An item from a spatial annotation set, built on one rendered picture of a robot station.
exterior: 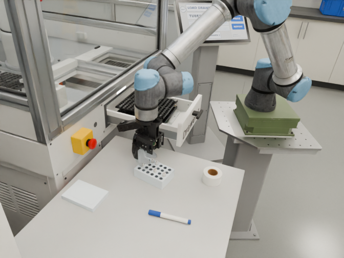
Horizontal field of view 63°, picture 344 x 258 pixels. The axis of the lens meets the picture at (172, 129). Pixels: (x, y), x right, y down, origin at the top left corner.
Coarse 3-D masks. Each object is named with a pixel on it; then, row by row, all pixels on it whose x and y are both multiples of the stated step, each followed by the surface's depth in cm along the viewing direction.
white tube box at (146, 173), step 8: (136, 168) 103; (144, 168) 103; (152, 168) 103; (160, 168) 104; (168, 168) 104; (136, 176) 104; (144, 176) 101; (152, 176) 100; (160, 176) 100; (168, 176) 101; (152, 184) 101; (160, 184) 99
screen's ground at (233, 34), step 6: (192, 12) 189; (198, 12) 191; (186, 18) 188; (192, 18) 189; (186, 24) 187; (234, 30) 196; (240, 30) 198; (222, 36) 193; (228, 36) 194; (234, 36) 196; (240, 36) 197; (246, 36) 198
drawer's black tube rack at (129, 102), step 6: (132, 96) 129; (120, 102) 123; (126, 102) 124; (132, 102) 125; (162, 102) 126; (168, 102) 127; (120, 108) 120; (126, 108) 120; (132, 108) 120; (162, 108) 121; (168, 108) 122; (174, 108) 128; (132, 114) 121; (168, 114) 123; (162, 120) 118
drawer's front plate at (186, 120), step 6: (198, 96) 127; (192, 102) 121; (198, 102) 125; (192, 108) 117; (198, 108) 128; (186, 114) 112; (180, 120) 108; (186, 120) 111; (192, 120) 122; (180, 126) 107; (186, 126) 114; (180, 132) 108; (180, 138) 109; (180, 144) 111
